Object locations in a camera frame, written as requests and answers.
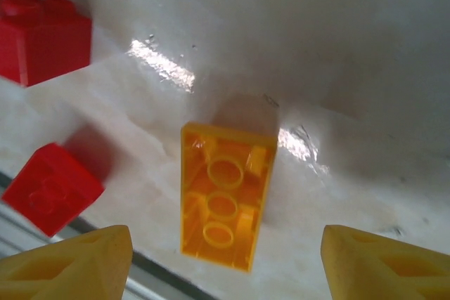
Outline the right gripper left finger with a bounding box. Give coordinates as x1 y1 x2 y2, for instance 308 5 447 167
0 224 134 300

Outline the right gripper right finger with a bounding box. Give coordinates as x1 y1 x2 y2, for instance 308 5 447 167
321 224 450 300

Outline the red lego brick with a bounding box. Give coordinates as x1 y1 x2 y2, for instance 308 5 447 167
1 142 106 238
0 0 94 88

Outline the orange lego brick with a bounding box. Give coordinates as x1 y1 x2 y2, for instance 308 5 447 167
179 121 279 273

